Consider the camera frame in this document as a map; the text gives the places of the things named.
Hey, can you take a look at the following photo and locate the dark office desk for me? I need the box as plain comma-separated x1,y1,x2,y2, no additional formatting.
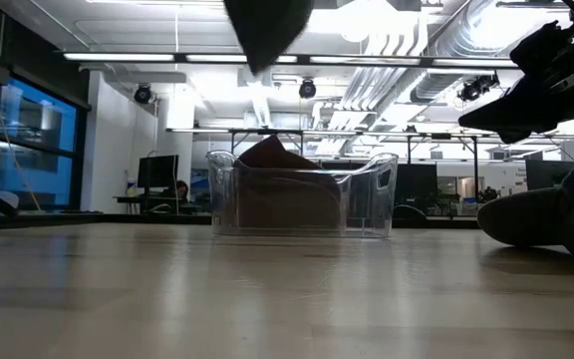
113,194,209,216

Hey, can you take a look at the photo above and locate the person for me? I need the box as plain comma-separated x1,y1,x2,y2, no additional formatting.
158,179,191,201

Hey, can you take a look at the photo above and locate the black computer monitor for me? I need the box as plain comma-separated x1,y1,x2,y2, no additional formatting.
525,159,574,191
137,154,180,190
394,163,439,207

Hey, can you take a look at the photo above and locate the long ceiling light tube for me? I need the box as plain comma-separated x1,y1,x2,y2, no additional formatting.
62,51,176,64
185,53,298,65
309,55,422,67
430,57,520,70

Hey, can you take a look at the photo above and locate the maroon baseball cap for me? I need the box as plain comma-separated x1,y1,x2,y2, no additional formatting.
234,134,343,230

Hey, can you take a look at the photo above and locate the dark navy baseball cap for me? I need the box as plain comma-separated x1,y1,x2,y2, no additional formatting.
222,0,316,78

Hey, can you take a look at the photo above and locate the clear plastic bin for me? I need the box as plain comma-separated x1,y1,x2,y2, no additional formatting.
205,149,400,240

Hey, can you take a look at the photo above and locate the black metal table frame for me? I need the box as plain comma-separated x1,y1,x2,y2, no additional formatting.
228,128,306,158
406,132,480,201

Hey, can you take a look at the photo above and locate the olive grey baseball cap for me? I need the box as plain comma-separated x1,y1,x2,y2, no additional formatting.
476,156,574,264

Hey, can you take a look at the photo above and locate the black ceiling camera cluster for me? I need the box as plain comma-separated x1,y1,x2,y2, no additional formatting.
456,71,501,103

